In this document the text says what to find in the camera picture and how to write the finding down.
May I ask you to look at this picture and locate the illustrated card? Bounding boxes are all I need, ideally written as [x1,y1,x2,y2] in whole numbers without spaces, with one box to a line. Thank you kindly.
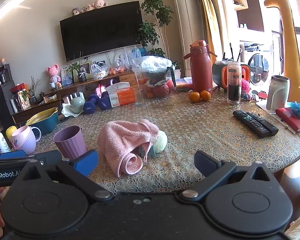
[17,90,31,111]

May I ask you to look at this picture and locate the green photo frame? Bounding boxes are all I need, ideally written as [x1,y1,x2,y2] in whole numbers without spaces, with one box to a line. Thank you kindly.
[79,62,93,79]

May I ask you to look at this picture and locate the purple ribbed cup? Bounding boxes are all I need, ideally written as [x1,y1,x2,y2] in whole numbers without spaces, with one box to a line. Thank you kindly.
[53,126,88,161]

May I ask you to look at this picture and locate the dark grey item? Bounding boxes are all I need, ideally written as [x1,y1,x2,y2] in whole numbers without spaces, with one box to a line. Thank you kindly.
[137,144,156,160]

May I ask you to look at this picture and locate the clear drinking glass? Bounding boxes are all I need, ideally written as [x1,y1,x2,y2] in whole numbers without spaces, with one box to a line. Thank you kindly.
[134,87,146,106]

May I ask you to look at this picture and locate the white standing air conditioner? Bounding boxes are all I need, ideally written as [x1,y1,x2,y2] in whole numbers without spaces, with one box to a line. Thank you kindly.
[171,0,203,80]

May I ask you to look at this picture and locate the yellow cap bottle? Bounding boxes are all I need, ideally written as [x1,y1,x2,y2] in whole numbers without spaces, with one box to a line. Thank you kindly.
[5,126,18,139]

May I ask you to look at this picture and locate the orange fruit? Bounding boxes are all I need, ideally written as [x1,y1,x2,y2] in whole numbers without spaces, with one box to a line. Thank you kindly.
[200,90,212,102]

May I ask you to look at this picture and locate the pink kettlebell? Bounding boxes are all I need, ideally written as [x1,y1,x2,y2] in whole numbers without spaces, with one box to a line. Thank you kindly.
[95,78,115,96]

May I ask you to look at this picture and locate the plastic bag of snacks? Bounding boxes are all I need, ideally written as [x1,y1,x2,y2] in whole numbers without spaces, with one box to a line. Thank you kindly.
[91,62,109,81]

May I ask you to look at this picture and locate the dry branches in vase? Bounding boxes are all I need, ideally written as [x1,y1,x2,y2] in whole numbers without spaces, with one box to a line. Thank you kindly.
[27,77,41,105]

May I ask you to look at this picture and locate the yellow curtain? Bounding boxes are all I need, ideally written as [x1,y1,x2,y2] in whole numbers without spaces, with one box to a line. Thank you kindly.
[195,0,222,55]

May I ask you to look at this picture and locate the pink and purple mug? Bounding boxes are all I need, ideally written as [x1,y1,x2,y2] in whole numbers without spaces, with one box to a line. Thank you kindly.
[11,126,42,155]

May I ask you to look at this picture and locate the clear plastic bag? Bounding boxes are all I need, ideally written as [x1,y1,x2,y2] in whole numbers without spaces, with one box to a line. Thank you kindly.
[131,55,173,99]

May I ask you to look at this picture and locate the pink fluffy towel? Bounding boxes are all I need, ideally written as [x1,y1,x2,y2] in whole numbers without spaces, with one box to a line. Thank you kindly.
[97,119,161,178]

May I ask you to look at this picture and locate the pink bear figurine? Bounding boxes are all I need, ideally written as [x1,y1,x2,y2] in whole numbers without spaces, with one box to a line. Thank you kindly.
[47,64,62,89]

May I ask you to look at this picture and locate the pale green round pot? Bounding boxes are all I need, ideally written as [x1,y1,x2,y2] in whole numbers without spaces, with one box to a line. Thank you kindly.
[70,96,86,114]

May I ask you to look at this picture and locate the colourful flat box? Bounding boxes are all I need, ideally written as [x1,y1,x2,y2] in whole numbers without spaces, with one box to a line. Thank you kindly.
[176,77,194,92]

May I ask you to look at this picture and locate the black television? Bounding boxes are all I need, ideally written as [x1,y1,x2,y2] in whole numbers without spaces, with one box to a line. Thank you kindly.
[59,1,143,62]

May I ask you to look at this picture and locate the orange with stem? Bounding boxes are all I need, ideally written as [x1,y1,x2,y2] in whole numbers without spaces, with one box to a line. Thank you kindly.
[189,83,201,103]

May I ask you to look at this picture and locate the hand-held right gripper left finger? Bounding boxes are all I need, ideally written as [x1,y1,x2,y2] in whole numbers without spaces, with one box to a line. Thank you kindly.
[15,150,114,202]

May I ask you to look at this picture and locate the brown basketball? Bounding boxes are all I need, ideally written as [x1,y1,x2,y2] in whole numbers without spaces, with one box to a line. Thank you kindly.
[142,84,171,98]

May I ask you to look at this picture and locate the black remote control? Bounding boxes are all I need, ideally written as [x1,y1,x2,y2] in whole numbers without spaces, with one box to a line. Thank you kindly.
[245,112,279,133]
[233,110,271,139]

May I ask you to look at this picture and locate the red notebook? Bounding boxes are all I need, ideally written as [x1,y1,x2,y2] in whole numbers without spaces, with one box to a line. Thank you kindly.
[275,107,300,133]

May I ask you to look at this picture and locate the yellow giraffe plush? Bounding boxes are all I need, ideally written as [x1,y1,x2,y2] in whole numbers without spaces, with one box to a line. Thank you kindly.
[264,0,300,103]

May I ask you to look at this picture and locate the white washing machine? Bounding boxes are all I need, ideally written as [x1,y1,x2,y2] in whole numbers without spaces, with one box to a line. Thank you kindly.
[239,40,273,91]

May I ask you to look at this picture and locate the grey white kettle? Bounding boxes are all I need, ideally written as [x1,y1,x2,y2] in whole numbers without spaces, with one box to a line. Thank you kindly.
[266,75,290,111]

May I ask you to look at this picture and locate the floral lace tablecloth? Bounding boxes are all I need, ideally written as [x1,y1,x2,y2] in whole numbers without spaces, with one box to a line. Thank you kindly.
[34,86,300,197]

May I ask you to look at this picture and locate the white paper sheet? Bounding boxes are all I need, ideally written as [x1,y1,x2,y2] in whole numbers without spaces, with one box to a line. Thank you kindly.
[255,97,278,116]

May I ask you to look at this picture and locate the pastel picture frame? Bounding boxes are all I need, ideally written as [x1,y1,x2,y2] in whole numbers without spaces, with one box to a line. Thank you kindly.
[61,67,74,86]

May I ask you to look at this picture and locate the white cloth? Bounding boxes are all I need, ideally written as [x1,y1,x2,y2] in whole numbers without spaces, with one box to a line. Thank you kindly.
[61,102,86,118]

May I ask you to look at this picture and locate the green jug with orange handles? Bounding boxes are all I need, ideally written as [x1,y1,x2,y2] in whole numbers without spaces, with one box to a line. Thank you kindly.
[212,61,251,90]

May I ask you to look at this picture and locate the pink fluffy toy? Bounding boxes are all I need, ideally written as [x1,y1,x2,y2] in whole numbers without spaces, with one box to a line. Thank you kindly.
[241,78,252,93]

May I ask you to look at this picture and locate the orange and white tissue pack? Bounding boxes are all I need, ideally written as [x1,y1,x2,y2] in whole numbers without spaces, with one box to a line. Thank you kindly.
[105,82,136,107]

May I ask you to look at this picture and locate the small plant in patterned vase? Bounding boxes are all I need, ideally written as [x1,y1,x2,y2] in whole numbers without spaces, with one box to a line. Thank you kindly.
[64,52,88,83]

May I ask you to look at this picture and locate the glass bottle with dark liquid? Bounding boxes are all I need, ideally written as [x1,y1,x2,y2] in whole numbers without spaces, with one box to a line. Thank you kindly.
[226,60,242,105]

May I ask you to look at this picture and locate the white toy piano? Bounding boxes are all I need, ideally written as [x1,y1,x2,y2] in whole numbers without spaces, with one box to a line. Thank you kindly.
[62,92,85,105]

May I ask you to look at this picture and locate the red thermos bottle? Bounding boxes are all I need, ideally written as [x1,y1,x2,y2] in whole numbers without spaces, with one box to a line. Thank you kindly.
[183,40,217,93]

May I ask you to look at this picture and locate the teal basin with yellow colander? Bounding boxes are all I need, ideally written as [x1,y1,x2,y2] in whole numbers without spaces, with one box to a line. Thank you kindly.
[25,107,59,134]

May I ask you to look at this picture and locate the black water dispenser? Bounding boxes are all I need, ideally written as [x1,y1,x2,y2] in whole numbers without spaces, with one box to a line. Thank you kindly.
[0,64,16,126]

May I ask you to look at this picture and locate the light green ball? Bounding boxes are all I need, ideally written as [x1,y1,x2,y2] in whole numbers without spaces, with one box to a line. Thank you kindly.
[151,131,168,153]

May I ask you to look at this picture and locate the steel bowl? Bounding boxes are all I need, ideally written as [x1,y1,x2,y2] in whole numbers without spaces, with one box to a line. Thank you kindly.
[143,70,169,83]

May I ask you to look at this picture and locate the blue mesh bath sponge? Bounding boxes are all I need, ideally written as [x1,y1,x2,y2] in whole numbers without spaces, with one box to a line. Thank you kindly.
[290,102,300,119]

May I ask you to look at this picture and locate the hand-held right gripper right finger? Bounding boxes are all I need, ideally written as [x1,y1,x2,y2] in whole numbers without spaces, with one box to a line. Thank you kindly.
[179,150,278,202]

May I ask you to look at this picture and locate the blue plastic bag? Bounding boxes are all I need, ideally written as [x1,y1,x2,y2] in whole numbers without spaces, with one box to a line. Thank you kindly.
[125,46,142,68]

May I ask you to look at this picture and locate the plastic bag of oranges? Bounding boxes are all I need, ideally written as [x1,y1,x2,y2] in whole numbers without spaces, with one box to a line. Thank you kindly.
[108,59,127,76]

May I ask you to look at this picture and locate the red gift box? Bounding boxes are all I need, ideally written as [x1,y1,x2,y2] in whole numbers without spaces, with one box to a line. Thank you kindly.
[11,83,28,93]

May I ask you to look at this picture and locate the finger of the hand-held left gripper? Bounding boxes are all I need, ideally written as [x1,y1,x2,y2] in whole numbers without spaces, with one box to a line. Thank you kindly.
[0,151,27,159]
[25,151,63,167]

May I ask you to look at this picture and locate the tall green potted plant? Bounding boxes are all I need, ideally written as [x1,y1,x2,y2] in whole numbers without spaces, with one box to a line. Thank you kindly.
[137,0,174,58]

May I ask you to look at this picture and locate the wooden television cabinet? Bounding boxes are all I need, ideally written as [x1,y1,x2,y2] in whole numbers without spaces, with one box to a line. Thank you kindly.
[12,70,141,128]

